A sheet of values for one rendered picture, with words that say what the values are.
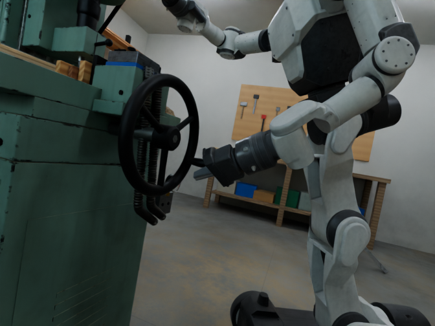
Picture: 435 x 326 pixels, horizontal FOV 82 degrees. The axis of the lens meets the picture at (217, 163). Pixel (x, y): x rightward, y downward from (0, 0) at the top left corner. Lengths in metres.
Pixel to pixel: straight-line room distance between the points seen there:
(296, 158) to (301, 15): 0.43
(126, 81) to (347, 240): 0.77
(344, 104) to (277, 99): 3.46
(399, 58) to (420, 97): 3.70
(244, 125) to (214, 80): 0.92
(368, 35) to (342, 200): 0.49
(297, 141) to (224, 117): 3.63
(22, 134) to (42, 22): 0.42
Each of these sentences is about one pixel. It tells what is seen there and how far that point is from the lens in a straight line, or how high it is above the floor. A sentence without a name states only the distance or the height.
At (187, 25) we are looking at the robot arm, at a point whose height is 1.28.
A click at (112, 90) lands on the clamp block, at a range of 0.67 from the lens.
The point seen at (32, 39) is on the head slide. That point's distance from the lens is 0.95.
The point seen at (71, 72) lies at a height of 0.93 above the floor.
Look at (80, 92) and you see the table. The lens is 0.67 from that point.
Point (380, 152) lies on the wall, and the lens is 4.10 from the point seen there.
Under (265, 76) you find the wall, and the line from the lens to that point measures 4.20.
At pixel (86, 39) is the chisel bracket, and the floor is 1.04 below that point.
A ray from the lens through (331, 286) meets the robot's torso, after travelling 0.99.
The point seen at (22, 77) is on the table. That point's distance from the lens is 0.60.
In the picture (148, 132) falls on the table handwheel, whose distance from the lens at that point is 0.62.
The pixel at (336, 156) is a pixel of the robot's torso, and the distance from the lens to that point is 0.85.
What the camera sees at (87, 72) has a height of 0.94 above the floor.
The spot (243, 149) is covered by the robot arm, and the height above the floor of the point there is 0.81.
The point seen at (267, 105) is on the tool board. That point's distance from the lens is 4.04.
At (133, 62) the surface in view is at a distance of 0.67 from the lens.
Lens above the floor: 0.80
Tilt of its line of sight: 2 degrees down
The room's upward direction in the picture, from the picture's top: 10 degrees clockwise
